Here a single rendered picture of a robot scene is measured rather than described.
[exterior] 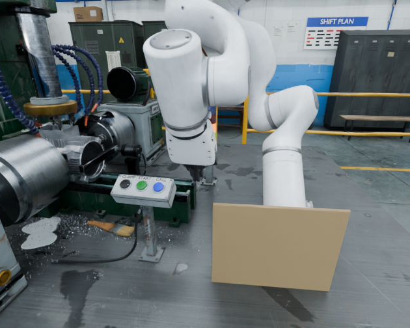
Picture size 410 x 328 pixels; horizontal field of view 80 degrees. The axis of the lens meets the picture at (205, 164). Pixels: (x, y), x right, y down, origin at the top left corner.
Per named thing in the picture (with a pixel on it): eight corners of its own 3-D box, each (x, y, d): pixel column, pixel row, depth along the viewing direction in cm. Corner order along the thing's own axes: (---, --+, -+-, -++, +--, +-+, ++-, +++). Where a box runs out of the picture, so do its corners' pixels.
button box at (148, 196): (116, 202, 72) (109, 193, 68) (124, 183, 76) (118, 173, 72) (171, 209, 69) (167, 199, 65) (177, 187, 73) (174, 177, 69)
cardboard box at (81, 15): (75, 23, 381) (72, 7, 373) (87, 25, 408) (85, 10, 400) (97, 22, 372) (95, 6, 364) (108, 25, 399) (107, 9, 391)
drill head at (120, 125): (64, 169, 116) (52, 117, 107) (110, 143, 153) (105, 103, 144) (112, 173, 112) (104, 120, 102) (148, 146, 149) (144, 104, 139)
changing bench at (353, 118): (409, 138, 483) (416, 116, 466) (419, 143, 453) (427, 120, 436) (334, 135, 500) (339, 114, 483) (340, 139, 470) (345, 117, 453)
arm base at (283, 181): (312, 222, 77) (307, 168, 84) (328, 210, 60) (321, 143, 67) (251, 220, 81) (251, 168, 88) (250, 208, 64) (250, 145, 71)
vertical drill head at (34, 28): (21, 143, 94) (-24, -7, 75) (56, 131, 110) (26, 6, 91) (62, 146, 91) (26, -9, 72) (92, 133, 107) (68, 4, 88)
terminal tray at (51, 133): (38, 147, 98) (33, 129, 95) (57, 139, 107) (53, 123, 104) (64, 149, 95) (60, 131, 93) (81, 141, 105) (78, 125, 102)
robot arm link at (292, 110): (271, 166, 85) (269, 109, 94) (328, 157, 75) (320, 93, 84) (256, 154, 76) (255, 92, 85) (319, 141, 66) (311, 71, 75)
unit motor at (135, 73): (112, 140, 150) (101, 66, 134) (136, 127, 180) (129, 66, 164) (151, 142, 146) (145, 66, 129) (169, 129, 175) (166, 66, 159)
